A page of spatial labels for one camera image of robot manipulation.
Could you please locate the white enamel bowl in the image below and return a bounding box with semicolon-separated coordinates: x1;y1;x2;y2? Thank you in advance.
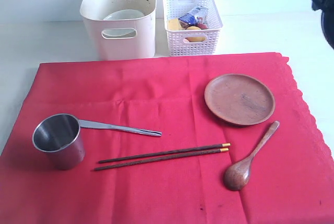
102;9;144;39

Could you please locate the yellow cheese wedge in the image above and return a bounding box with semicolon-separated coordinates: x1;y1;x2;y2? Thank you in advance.
167;18;183;31

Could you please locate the blue white milk carton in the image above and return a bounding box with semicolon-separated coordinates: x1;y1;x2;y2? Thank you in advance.
178;6;209;27

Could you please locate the red sausage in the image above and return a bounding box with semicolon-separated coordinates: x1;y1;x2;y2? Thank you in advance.
197;23;208;30

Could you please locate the yellow lemon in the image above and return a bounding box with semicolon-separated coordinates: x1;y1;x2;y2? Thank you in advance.
186;26;206;42

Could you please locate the steel table knife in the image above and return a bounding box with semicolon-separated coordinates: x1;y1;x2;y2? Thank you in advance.
78;120;162;137

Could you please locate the brown wooden plate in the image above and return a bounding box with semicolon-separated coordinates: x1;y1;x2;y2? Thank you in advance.
204;74;276;126

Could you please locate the stainless steel cup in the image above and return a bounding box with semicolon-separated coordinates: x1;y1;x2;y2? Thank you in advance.
32;113;86;170

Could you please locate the brown wooden spoon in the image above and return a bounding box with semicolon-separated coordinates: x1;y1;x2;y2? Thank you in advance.
222;121;280;191

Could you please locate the cream plastic bin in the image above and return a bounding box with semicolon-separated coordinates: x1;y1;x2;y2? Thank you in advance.
80;0;157;60

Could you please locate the white perforated plastic basket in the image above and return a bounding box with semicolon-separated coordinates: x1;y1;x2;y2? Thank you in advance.
163;0;223;56

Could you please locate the upper brown wooden chopstick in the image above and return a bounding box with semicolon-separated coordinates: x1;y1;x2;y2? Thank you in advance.
98;143;231;163

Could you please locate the brown wooden chopstick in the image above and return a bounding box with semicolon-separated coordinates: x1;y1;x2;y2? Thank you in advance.
92;147;229;171
98;143;231;163

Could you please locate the lower brown wooden chopstick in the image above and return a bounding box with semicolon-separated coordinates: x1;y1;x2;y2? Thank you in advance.
92;147;229;171

